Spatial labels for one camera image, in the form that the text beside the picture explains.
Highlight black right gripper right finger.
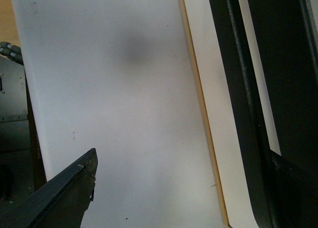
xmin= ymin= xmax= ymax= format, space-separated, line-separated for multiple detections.
xmin=271 ymin=151 xmax=318 ymax=228

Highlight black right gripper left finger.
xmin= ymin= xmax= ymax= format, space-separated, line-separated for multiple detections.
xmin=0 ymin=148 xmax=97 ymax=228

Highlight wooden drawer cabinet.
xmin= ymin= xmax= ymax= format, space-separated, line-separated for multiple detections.
xmin=178 ymin=0 xmax=231 ymax=228

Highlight black drawer handle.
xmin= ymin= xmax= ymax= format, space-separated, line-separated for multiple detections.
xmin=209 ymin=0 xmax=318 ymax=228

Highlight white drawer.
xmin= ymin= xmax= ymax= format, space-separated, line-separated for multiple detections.
xmin=181 ymin=0 xmax=282 ymax=228

